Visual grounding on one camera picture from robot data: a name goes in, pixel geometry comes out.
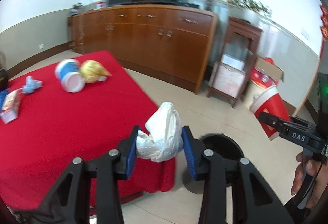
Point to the yellow crumpled wrapper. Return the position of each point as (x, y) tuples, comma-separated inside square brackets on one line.
[(93, 71)]

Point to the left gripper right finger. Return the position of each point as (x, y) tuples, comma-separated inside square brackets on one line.
[(253, 199)]

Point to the light blue wrapper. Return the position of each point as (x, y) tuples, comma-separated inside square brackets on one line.
[(31, 85)]

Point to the black trash bin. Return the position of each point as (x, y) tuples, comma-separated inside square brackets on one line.
[(210, 159)]

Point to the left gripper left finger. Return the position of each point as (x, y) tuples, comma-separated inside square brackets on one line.
[(68, 200)]

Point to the blue white paper cup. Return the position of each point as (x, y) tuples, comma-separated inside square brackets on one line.
[(68, 73)]

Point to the white tissue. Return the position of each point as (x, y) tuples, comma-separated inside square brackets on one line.
[(164, 138)]

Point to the red tablecloth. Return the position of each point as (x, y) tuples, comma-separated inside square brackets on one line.
[(54, 126)]

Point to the red paper cup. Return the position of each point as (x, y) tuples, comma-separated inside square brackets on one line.
[(270, 102)]

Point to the red cardboard box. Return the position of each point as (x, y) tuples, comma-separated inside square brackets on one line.
[(265, 73)]

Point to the pink cushion in stand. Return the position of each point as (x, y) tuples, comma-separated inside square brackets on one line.
[(227, 79)]

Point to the blue cloth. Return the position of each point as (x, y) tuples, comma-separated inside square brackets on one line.
[(3, 95)]

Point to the black iron teapot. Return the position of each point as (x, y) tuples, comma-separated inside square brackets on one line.
[(4, 78)]

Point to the cream floral pedal bin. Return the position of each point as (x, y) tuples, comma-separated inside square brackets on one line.
[(256, 95)]

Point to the carved wooden side stand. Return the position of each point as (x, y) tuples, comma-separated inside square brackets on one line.
[(239, 51)]

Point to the wooden sideboard cabinet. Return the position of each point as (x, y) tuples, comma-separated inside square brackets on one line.
[(167, 42)]

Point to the green plant vine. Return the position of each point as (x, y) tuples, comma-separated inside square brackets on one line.
[(255, 6)]

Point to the small snack box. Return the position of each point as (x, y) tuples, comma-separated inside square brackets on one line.
[(10, 106)]

